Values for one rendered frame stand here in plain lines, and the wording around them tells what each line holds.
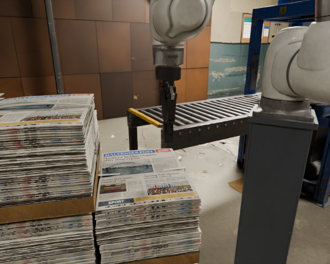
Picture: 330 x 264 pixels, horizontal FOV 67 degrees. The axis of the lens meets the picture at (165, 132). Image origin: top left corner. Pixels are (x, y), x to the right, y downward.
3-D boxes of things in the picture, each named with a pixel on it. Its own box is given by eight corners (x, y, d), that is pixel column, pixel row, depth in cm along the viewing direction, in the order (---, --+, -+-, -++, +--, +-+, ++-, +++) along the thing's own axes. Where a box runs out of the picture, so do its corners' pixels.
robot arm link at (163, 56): (155, 45, 66) (155, 68, 68) (188, 45, 68) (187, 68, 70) (150, 45, 75) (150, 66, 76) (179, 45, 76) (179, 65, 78)
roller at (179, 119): (190, 125, 142) (197, 122, 144) (153, 108, 181) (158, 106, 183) (191, 133, 144) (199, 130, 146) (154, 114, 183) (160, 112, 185)
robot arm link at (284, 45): (292, 91, 94) (302, 29, 87) (328, 101, 77) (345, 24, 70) (251, 92, 92) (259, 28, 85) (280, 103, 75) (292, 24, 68)
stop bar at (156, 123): (157, 128, 135) (157, 124, 135) (128, 111, 171) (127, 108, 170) (163, 127, 137) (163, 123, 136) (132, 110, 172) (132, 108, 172)
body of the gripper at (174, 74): (153, 65, 76) (153, 95, 79) (157, 67, 68) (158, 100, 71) (177, 65, 78) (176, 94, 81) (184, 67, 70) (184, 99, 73)
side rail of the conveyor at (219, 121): (165, 153, 133) (165, 131, 129) (161, 150, 138) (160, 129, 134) (314, 119, 196) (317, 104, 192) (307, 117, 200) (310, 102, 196)
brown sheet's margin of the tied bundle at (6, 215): (95, 212, 60) (92, 197, 59) (-40, 229, 55) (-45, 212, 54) (98, 180, 75) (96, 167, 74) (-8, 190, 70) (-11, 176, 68)
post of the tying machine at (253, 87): (242, 164, 273) (259, 7, 223) (236, 161, 281) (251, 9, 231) (248, 162, 277) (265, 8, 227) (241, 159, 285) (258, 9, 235)
